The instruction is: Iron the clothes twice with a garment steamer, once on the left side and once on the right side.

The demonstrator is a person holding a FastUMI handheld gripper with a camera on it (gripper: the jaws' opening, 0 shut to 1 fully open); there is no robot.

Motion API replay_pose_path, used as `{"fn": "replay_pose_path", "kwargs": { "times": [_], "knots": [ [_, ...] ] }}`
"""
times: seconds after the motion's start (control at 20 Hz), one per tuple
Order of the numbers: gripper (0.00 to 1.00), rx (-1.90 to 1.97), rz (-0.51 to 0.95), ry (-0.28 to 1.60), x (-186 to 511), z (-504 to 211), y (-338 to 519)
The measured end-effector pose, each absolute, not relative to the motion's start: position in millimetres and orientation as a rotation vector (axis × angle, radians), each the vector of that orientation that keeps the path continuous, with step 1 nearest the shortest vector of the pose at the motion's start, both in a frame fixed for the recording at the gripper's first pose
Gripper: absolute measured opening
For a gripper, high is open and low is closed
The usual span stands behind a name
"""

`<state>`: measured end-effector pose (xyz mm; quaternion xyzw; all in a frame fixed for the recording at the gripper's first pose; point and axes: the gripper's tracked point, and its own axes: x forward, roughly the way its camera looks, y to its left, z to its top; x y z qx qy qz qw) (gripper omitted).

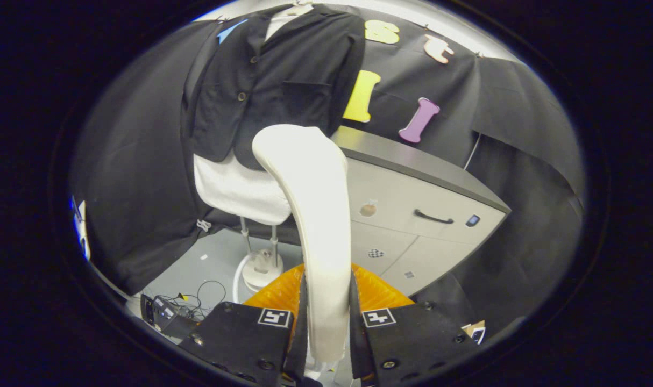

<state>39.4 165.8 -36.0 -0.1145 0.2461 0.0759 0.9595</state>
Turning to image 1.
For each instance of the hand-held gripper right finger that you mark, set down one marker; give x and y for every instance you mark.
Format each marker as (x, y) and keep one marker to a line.
(359, 344)

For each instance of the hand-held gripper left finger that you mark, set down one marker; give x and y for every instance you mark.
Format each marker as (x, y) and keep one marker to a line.
(300, 344)

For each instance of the white garment steamer base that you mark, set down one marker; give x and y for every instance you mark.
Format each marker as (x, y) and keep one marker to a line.
(262, 274)

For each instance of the black suit jacket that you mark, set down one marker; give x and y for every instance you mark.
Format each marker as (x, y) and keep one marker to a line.
(294, 70)

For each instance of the white clothes hanger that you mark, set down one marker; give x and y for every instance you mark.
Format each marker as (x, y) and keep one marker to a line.
(299, 9)

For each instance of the cardboard piece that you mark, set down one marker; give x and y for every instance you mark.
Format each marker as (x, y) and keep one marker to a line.
(474, 330)

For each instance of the black electronic box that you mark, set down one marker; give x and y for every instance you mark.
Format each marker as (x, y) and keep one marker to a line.
(168, 314)

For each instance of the grey cabinet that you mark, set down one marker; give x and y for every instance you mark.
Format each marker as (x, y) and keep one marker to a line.
(402, 204)

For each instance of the black backdrop cloth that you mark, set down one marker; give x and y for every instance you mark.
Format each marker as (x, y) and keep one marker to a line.
(133, 161)

